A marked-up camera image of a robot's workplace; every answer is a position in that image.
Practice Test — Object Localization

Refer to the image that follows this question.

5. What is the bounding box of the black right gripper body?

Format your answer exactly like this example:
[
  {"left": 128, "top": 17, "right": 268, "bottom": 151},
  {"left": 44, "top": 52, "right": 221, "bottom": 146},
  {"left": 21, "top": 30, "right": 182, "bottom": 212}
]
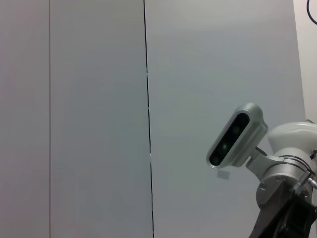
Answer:
[{"left": 249, "top": 192, "right": 317, "bottom": 238}]

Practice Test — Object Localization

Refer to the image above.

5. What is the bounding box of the right gripper plug with cable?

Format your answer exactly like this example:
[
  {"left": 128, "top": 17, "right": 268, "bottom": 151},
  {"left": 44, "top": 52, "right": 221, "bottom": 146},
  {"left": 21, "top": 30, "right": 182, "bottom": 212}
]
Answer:
[{"left": 294, "top": 171, "right": 317, "bottom": 193}]

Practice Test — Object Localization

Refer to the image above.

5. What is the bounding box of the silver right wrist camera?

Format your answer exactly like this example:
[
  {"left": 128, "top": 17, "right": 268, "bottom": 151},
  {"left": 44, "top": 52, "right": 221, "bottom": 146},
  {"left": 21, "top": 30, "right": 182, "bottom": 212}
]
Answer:
[{"left": 205, "top": 103, "right": 268, "bottom": 170}]

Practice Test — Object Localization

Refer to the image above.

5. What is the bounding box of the black hanging cable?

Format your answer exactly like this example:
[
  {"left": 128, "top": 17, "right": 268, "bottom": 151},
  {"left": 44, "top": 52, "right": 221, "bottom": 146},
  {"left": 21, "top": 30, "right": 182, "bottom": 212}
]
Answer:
[{"left": 306, "top": 0, "right": 317, "bottom": 25}]

